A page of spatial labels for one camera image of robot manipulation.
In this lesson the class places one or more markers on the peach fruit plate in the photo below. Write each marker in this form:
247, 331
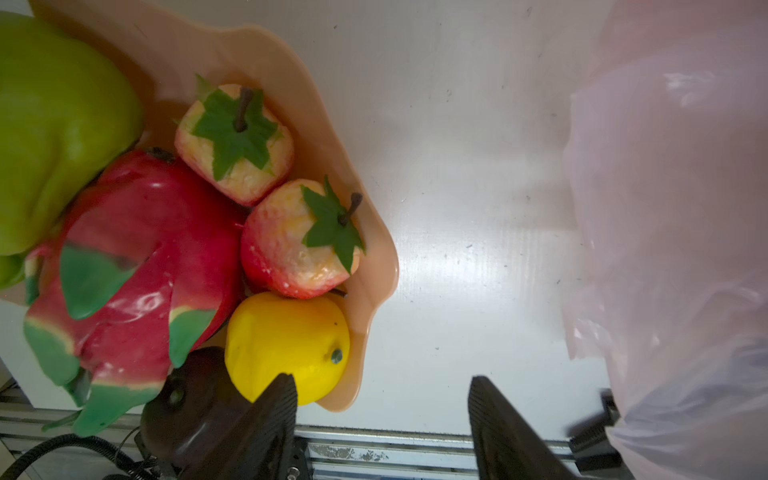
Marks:
162, 54

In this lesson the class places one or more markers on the red strawberry far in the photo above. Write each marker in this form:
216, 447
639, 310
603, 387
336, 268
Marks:
234, 141

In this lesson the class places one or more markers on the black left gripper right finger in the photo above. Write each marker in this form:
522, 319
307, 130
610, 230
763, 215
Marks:
505, 445

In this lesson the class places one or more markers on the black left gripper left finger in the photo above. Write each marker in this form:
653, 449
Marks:
260, 445

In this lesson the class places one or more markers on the red strawberry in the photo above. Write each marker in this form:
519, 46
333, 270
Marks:
301, 240
234, 141

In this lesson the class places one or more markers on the red dragon fruit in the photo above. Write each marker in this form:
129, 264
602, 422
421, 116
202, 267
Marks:
144, 270

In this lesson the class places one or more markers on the green pear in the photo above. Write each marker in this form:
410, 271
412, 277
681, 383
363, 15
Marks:
66, 112

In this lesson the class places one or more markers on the pink plastic bag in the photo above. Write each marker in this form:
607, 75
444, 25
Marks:
667, 163

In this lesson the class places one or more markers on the yellow lemon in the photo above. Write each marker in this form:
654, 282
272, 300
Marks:
269, 335

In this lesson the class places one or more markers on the dark purple mangosteen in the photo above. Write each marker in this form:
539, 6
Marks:
197, 406

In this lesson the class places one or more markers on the red strawberry near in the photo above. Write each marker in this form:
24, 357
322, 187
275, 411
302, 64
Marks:
301, 240

